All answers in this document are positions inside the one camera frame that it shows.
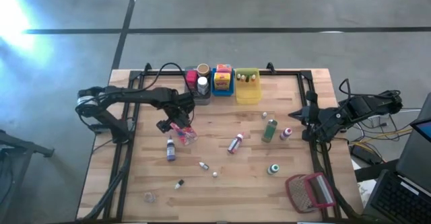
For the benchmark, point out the yellow plastic bin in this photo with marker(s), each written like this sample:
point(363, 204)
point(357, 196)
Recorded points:
point(248, 94)

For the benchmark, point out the dark grey laptop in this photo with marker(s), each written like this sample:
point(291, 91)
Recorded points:
point(394, 197)

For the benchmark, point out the black metal stand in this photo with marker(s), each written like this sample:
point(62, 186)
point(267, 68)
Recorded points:
point(20, 145)

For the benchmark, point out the gold-lidded spice jar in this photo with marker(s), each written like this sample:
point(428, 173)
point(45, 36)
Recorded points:
point(203, 70)

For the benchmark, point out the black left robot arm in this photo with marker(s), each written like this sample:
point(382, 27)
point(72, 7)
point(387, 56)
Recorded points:
point(141, 95)

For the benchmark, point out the yellow cereal box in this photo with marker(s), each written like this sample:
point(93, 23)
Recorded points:
point(222, 81)

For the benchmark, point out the grey plastic bin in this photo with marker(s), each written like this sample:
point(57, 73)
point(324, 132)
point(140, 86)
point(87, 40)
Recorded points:
point(202, 100)

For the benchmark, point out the white-lidded spice jar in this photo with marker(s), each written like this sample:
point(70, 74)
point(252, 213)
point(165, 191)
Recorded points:
point(202, 85)

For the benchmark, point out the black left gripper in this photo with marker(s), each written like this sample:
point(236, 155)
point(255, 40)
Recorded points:
point(180, 111)

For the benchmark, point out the red-lidded patterned container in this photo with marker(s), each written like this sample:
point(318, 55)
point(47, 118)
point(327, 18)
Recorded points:
point(191, 77)

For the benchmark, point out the small clear glass jar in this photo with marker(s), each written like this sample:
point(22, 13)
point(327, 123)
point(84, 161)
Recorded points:
point(149, 197)

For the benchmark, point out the black frame clamp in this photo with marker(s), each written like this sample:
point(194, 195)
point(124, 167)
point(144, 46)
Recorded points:
point(270, 67)
point(147, 67)

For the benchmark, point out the purple bottle with white label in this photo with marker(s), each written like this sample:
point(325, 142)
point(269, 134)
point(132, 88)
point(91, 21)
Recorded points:
point(171, 150)

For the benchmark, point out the black power brick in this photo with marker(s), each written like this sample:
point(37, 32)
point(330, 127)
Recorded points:
point(363, 153)

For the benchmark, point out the blue plastic basket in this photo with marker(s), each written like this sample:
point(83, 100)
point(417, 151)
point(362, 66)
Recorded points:
point(222, 93)

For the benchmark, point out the small dark dropper bottle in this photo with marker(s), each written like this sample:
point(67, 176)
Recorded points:
point(248, 78)

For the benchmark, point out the white paper sheet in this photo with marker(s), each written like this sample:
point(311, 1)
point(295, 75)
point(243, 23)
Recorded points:
point(367, 190)

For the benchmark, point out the green-lidded jar with white label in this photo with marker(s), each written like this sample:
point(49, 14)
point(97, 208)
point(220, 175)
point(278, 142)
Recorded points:
point(273, 169)

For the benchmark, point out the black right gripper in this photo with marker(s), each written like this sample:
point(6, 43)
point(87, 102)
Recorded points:
point(320, 118)

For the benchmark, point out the red cereal box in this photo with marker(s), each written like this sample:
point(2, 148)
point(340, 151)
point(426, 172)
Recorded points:
point(185, 135)

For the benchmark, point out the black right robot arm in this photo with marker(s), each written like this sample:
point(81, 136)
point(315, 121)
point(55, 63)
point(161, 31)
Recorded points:
point(363, 104)

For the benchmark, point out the green spice bottle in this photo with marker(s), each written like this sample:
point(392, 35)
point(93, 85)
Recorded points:
point(269, 130)

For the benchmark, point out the orange Mini Wheats cereal box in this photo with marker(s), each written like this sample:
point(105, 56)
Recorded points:
point(224, 68)

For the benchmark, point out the tiny pink-capped bottle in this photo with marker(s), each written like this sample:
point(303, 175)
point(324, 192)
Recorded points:
point(264, 115)

